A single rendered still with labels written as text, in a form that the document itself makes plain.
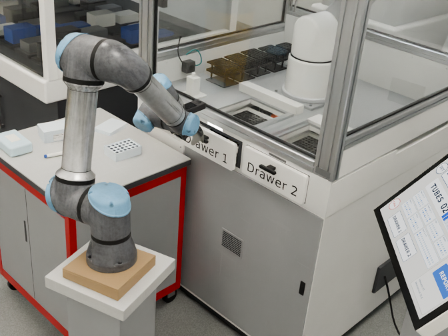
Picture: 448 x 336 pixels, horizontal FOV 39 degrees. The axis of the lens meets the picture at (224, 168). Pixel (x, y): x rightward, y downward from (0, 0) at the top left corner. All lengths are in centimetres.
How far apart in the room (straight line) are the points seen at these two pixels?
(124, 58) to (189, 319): 151
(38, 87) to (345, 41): 149
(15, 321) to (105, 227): 122
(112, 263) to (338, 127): 82
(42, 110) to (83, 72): 135
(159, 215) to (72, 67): 98
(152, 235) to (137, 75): 102
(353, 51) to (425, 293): 74
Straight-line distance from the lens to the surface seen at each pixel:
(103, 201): 178
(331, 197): 216
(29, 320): 295
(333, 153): 208
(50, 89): 290
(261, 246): 246
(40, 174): 245
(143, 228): 255
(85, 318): 200
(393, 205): 193
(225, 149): 235
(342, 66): 198
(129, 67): 172
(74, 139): 183
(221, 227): 259
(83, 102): 181
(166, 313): 293
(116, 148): 254
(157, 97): 185
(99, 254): 186
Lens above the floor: 197
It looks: 29 degrees down
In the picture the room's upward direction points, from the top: 5 degrees clockwise
